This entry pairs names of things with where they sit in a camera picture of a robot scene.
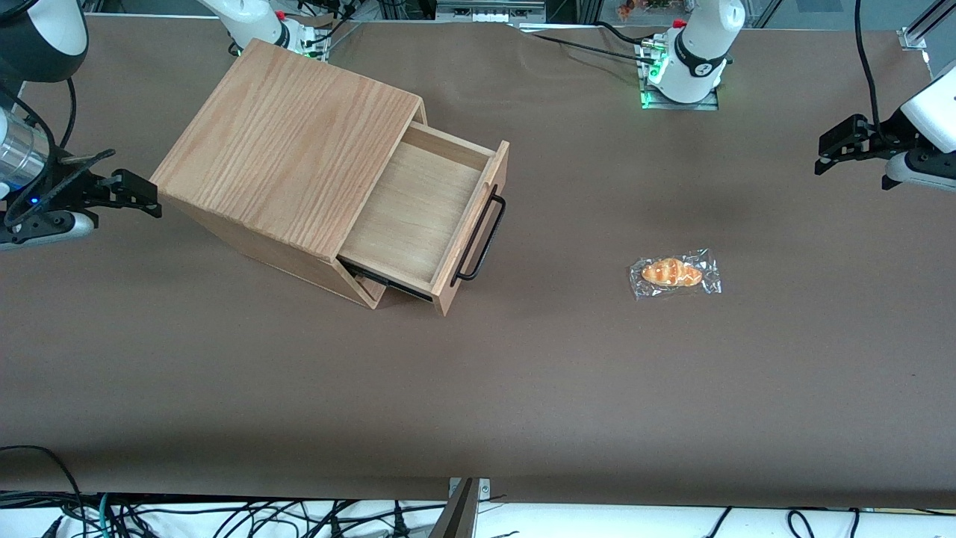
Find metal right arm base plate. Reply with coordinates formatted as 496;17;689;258
297;19;332;62

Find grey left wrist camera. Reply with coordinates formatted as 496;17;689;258
883;152;956;191

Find long black table cable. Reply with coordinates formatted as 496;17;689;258
515;30;662;65

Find wooden drawer with black handle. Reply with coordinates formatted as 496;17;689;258
336;123;511;317

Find bread roll in clear wrapper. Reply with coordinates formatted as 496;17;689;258
629;248;723;301

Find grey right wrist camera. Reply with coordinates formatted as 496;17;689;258
0;211;96;251

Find dark mounting post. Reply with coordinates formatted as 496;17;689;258
427;478;480;538

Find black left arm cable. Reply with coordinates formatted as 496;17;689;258
853;0;890;146

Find short black table cable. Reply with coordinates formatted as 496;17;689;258
595;20;647;46

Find light wooden drawer cabinet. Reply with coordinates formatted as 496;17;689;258
149;39;428;310

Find grey background device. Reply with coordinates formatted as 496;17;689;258
435;0;547;23

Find looped black floor cable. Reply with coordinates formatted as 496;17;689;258
0;445;87;538

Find aluminium profile with bracket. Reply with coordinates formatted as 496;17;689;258
898;0;956;52

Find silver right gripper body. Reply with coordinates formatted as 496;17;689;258
0;108;52;201

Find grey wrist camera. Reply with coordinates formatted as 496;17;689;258
0;211;96;251
883;152;956;191

